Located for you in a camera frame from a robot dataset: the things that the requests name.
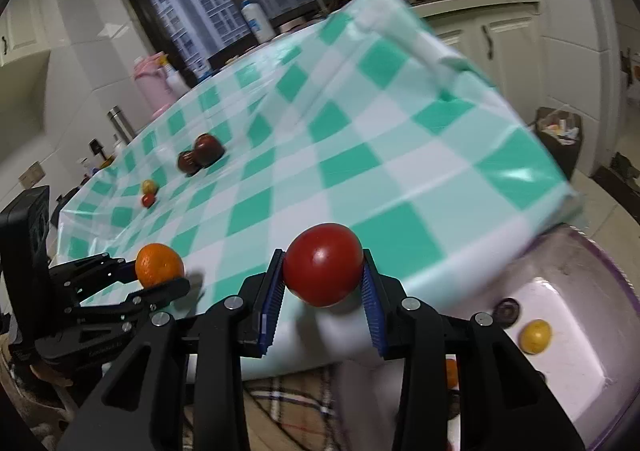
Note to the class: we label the small red tomato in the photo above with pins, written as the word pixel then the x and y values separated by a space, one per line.
pixel 148 201

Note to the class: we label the white bottle blue label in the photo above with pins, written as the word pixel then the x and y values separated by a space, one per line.
pixel 257 21

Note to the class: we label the small yellow tomato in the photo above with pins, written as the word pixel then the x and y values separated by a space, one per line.
pixel 149 186

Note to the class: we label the pink thermos jug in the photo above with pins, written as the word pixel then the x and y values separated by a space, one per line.
pixel 150 83

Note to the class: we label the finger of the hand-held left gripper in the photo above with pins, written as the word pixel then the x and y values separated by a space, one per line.
pixel 145 298
pixel 95 271

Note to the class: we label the white wall cabinet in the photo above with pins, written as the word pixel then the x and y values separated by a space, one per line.
pixel 22 31

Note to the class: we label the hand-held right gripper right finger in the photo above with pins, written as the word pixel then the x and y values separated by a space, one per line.
pixel 373 313

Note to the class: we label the wall socket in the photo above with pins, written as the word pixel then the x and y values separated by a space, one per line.
pixel 32 176

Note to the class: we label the white kitchen cabinet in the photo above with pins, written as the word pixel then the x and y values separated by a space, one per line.
pixel 500 56

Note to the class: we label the white foam box purple tape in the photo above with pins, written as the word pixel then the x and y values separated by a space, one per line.
pixel 570 291

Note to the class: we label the dark trash bin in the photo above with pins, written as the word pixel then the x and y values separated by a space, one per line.
pixel 560 141

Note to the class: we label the yellow round fruit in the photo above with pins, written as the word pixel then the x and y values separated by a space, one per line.
pixel 535 336

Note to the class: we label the small white bottle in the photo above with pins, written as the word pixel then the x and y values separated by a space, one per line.
pixel 176 82

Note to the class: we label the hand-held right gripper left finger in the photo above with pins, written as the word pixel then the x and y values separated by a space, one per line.
pixel 267 303

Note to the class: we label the plaid cloth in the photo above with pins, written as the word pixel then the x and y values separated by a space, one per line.
pixel 290 403

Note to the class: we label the green checked tablecloth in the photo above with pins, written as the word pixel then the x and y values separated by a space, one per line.
pixel 375 156

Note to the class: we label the dark wrinkled passion fruit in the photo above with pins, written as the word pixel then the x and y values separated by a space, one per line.
pixel 507 311

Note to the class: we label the steel vacuum flask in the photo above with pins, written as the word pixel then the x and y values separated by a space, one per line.
pixel 121 122

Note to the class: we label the dark red tomato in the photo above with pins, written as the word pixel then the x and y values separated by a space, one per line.
pixel 188 162
pixel 208 148

